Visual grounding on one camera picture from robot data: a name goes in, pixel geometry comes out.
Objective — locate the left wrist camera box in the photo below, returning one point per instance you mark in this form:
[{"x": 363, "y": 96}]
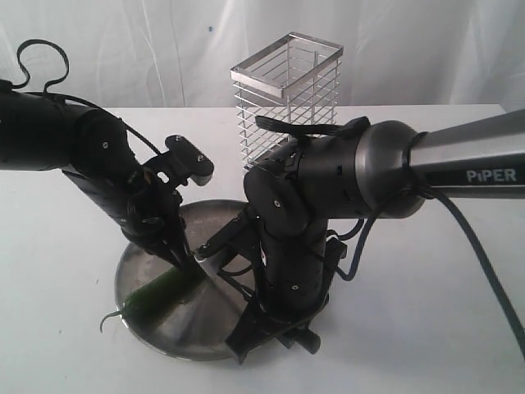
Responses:
[{"x": 181, "y": 162}]

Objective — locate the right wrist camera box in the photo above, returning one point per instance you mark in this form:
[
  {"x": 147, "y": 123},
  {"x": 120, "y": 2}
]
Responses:
[{"x": 221, "y": 250}]

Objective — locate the white backdrop curtain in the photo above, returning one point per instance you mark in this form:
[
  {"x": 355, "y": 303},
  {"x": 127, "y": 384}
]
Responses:
[{"x": 179, "y": 53}]

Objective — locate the black kitchen knife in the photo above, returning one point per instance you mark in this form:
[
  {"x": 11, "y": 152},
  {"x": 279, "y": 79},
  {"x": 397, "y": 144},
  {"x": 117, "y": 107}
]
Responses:
[{"x": 209, "y": 275}]

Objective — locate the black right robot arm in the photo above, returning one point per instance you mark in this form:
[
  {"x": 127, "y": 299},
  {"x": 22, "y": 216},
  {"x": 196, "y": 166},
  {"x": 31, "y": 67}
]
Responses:
[{"x": 313, "y": 202}]

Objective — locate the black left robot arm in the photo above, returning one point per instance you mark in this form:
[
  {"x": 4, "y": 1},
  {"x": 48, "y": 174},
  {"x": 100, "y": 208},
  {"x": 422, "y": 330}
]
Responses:
[{"x": 90, "y": 147}]

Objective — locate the green cucumber with stem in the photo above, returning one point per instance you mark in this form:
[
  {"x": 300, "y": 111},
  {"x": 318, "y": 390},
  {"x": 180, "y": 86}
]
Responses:
[{"x": 150, "y": 302}]

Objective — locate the round steel plate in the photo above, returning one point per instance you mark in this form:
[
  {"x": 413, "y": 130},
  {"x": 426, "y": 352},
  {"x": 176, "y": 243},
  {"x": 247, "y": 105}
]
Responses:
[{"x": 196, "y": 328}]

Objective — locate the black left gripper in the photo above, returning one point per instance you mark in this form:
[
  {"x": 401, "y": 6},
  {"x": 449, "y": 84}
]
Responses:
[{"x": 153, "y": 220}]

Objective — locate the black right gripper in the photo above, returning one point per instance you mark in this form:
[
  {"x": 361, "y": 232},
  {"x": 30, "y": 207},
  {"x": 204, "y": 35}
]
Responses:
[{"x": 288, "y": 277}]

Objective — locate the chrome wire utensil holder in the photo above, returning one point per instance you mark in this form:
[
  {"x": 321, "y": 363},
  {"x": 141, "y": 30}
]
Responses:
[{"x": 294, "y": 79}]

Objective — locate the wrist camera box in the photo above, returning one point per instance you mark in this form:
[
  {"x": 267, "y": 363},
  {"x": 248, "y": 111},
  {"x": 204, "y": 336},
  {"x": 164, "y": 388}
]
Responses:
[
  {"x": 221, "y": 250},
  {"x": 181, "y": 162}
]

